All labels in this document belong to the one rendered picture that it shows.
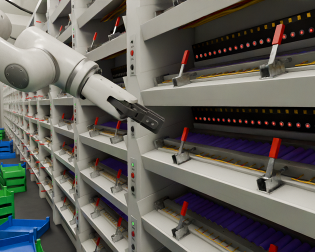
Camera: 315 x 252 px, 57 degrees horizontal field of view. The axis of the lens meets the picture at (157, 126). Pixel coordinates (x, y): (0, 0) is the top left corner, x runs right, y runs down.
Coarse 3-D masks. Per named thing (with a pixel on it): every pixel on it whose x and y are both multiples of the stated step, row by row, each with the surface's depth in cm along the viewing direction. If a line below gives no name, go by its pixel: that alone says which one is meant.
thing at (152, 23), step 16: (176, 0) 70; (192, 0) 63; (208, 0) 59; (224, 0) 55; (240, 0) 52; (256, 0) 64; (144, 16) 85; (160, 16) 74; (176, 16) 69; (192, 16) 64; (144, 32) 84; (160, 32) 77
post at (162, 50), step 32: (128, 0) 90; (160, 0) 87; (128, 32) 91; (192, 32) 94; (128, 64) 92; (160, 64) 89; (192, 64) 95; (128, 128) 94; (160, 128) 90; (128, 160) 95; (128, 192) 96; (128, 224) 97
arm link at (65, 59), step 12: (24, 36) 57; (36, 36) 57; (48, 36) 59; (24, 48) 57; (48, 48) 56; (60, 48) 58; (60, 60) 56; (72, 60) 57; (60, 72) 57; (60, 84) 58
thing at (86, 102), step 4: (124, 76) 93; (112, 80) 152; (116, 80) 147; (120, 80) 143; (124, 80) 93; (124, 84) 94; (80, 100) 144; (84, 100) 138; (88, 100) 133; (80, 104) 147; (84, 104) 141; (88, 104) 135; (92, 104) 130
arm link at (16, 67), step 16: (0, 16) 59; (0, 32) 59; (0, 48) 51; (16, 48) 51; (32, 48) 54; (0, 64) 51; (16, 64) 50; (32, 64) 51; (48, 64) 54; (0, 80) 53; (16, 80) 52; (32, 80) 51; (48, 80) 55
